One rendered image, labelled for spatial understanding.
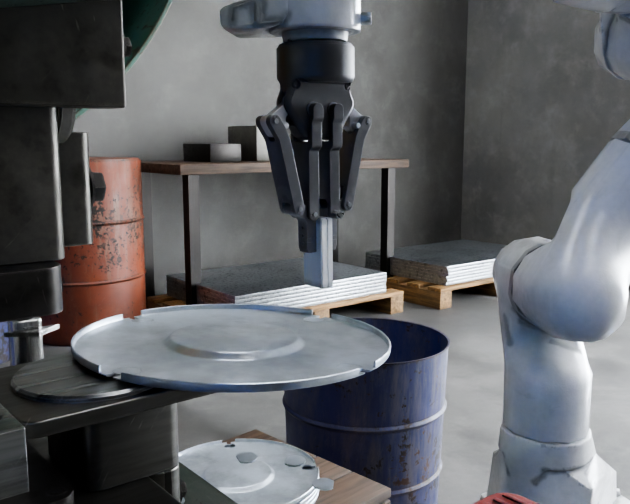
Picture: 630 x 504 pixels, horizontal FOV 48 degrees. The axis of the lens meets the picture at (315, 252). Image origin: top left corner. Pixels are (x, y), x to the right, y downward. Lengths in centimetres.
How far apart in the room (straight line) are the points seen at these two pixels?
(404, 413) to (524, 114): 426
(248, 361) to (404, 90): 500
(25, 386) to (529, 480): 65
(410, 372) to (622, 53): 91
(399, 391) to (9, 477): 121
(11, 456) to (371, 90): 490
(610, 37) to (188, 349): 65
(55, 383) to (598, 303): 58
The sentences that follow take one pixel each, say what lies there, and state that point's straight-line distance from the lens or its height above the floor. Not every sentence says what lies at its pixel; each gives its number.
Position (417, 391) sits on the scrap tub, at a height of 40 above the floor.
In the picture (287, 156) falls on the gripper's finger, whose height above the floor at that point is 95.
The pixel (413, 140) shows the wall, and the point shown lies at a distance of 561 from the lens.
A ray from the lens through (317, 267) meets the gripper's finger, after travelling 71.
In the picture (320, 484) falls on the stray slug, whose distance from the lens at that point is 71.
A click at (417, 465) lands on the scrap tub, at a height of 22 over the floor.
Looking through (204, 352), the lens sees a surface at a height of 79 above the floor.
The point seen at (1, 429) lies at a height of 78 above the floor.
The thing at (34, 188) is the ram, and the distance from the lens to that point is 49.
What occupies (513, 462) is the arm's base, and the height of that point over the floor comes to 55.
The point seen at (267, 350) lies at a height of 79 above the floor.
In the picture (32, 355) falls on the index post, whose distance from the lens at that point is 77.
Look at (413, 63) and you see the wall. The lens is 563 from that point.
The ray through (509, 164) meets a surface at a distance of 578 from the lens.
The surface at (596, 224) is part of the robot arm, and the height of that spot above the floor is 87.
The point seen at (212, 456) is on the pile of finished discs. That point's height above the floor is 38.
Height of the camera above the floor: 97
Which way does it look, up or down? 9 degrees down
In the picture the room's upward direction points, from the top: straight up
